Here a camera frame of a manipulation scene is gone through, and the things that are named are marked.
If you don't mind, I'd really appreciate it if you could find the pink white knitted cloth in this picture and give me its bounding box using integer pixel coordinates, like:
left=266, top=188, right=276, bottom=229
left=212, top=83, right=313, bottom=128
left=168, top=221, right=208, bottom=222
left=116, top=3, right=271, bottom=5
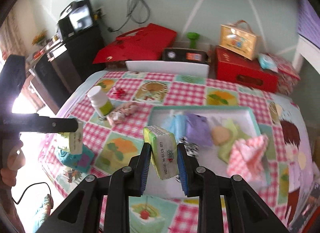
left=226, top=134, right=269, bottom=182

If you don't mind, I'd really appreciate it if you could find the green cloth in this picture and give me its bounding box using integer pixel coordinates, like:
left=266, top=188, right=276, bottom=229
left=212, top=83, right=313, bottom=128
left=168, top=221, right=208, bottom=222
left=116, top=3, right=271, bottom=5
left=218, top=119, right=250, bottom=163

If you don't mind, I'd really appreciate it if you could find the leopard print scrunchie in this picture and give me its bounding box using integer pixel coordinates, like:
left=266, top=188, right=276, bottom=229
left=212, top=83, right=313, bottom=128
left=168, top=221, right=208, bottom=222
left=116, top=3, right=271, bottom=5
left=180, top=137, right=200, bottom=159

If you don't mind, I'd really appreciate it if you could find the green tissue pack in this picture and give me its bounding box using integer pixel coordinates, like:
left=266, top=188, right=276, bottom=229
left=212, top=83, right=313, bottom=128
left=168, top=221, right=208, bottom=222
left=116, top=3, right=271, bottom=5
left=143, top=125, right=178, bottom=180
left=56, top=120, right=84, bottom=155

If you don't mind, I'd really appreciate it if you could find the beige round sponge puff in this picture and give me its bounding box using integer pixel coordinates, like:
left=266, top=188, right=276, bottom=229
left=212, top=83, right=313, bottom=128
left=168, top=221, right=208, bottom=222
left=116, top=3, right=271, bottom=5
left=211, top=126, right=231, bottom=146

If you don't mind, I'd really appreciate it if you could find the purple tissue pack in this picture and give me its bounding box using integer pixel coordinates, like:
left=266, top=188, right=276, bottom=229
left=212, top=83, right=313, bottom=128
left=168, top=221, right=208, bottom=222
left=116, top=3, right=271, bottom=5
left=185, top=113, right=213, bottom=147

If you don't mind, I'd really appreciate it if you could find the blue face mask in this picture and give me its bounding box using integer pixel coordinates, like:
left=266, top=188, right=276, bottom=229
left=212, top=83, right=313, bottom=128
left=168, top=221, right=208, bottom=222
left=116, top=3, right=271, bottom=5
left=162, top=113, right=187, bottom=141

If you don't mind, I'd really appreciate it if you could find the pink floral scrunchie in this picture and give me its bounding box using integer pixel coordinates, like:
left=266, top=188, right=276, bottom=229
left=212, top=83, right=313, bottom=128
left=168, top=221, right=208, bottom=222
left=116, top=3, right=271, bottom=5
left=107, top=102, right=138, bottom=126

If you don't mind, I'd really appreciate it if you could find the red pink ribbon flower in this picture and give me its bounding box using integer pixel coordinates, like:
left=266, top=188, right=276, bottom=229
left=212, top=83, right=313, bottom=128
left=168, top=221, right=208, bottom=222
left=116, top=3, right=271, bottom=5
left=112, top=87, right=126, bottom=98

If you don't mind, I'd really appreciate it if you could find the person's left hand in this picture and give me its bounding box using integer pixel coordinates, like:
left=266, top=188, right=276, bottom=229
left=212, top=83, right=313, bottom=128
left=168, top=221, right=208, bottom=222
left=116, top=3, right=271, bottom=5
left=1, top=139, right=25, bottom=187

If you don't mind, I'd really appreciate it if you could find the teal plastic lidded box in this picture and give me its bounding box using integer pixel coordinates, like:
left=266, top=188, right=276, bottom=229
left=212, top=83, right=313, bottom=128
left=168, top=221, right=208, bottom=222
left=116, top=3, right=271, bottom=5
left=55, top=144, right=95, bottom=173

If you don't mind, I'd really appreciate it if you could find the teal shallow box tray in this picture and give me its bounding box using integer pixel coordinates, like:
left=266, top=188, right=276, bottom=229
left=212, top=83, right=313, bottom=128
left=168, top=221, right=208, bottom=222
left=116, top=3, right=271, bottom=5
left=144, top=106, right=261, bottom=199

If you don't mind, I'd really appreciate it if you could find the black cabinet with printer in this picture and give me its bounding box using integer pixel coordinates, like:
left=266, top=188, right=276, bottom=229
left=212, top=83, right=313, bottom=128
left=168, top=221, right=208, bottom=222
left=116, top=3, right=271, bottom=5
left=30, top=0, right=105, bottom=113

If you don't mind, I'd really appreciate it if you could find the pink checkered picture tablecloth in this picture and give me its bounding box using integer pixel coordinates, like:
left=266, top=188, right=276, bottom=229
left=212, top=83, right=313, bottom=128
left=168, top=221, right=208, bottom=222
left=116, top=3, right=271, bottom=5
left=39, top=71, right=313, bottom=232

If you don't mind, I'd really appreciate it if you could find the white green-label bottle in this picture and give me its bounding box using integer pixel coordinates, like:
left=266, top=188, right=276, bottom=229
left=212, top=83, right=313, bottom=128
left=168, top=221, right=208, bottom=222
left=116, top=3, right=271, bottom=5
left=87, top=85, right=113, bottom=119

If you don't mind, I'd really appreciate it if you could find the red cut-out box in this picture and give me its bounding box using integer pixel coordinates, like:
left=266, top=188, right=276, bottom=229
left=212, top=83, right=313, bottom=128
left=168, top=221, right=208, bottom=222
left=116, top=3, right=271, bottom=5
left=215, top=46, right=278, bottom=93

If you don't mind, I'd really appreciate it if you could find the red gift bag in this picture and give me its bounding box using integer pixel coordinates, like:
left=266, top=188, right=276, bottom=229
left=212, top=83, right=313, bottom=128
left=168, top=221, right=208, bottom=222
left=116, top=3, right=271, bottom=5
left=93, top=23, right=177, bottom=64

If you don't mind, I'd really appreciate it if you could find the white foam board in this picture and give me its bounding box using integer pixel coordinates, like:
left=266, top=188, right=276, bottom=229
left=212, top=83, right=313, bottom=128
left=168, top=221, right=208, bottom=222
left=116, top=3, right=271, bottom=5
left=125, top=61, right=209, bottom=78

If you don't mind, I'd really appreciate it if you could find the red patterned box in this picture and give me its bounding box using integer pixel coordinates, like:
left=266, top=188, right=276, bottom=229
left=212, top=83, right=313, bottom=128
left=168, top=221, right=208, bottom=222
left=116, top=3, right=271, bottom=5
left=267, top=54, right=300, bottom=96

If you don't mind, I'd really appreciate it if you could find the blue wet wipes pack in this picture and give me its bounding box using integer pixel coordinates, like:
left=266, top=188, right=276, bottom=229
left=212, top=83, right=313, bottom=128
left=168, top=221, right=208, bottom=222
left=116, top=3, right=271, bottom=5
left=258, top=54, right=278, bottom=73

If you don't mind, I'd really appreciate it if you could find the black carton box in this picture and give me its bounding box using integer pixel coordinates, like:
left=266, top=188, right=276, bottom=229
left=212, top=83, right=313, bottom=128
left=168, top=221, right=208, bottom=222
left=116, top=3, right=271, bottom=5
left=162, top=48, right=208, bottom=64

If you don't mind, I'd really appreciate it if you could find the green dumbbell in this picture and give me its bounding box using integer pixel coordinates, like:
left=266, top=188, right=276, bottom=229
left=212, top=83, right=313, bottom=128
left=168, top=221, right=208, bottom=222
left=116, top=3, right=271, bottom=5
left=187, top=32, right=200, bottom=49

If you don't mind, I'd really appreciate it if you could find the white desk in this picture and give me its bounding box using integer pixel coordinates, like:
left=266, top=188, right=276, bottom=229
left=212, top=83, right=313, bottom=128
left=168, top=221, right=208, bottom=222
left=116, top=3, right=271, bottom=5
left=292, top=36, right=320, bottom=74

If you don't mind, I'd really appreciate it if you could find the purple perforated file basket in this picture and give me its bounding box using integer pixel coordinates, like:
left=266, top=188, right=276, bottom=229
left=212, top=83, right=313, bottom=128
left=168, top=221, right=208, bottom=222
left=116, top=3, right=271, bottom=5
left=297, top=0, right=320, bottom=48

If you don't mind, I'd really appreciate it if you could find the black hanging cable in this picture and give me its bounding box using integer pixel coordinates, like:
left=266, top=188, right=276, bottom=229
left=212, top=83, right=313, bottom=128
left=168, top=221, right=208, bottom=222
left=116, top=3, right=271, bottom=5
left=100, top=0, right=151, bottom=34

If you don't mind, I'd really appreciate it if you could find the yellow handled gift box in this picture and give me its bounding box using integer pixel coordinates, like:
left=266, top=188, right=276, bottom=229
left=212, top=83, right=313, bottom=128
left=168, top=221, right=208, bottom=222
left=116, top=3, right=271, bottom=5
left=219, top=20, right=260, bottom=61

